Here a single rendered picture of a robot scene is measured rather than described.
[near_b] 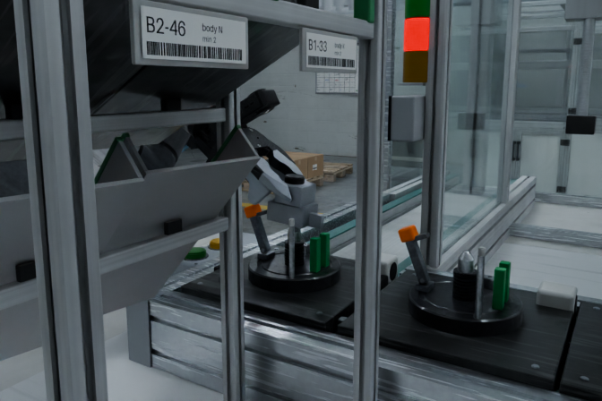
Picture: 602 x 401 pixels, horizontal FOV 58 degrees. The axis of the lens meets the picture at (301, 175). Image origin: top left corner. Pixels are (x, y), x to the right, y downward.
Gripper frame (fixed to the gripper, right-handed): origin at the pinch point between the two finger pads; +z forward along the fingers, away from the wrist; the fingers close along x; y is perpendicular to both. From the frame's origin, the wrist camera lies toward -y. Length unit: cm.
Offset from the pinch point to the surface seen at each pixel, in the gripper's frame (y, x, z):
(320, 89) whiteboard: 250, -790, -369
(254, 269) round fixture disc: 11.8, 5.5, 3.5
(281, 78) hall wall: 281, -789, -449
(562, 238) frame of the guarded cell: 3, -82, 36
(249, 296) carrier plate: 12.0, 10.2, 6.7
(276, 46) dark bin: -23.1, 26.3, 1.1
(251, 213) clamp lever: 8.3, 1.0, -3.7
